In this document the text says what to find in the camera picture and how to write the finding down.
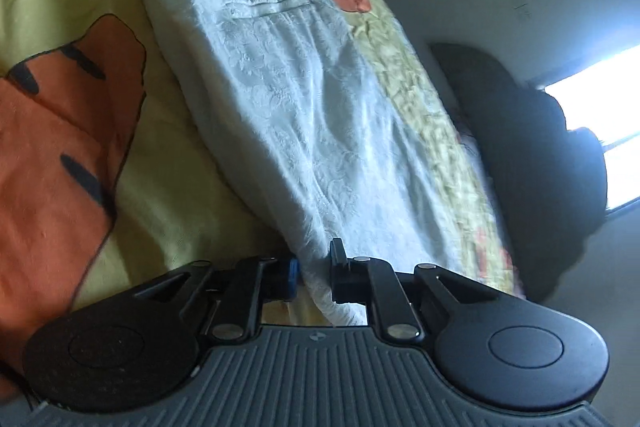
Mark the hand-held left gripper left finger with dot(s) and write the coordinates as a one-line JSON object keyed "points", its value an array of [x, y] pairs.
{"points": [[289, 276]]}

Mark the dark cloth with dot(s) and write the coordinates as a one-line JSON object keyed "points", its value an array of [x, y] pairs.
{"points": [[540, 167]]}

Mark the white embossed towel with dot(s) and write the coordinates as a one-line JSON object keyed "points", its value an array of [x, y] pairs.
{"points": [[280, 97]]}

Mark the yellow printed blanket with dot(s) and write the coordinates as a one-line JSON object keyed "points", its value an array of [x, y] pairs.
{"points": [[75, 117]]}

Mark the bright window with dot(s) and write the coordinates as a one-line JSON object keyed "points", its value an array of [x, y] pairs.
{"points": [[600, 127]]}

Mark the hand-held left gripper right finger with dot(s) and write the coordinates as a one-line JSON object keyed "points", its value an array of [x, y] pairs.
{"points": [[341, 274]]}

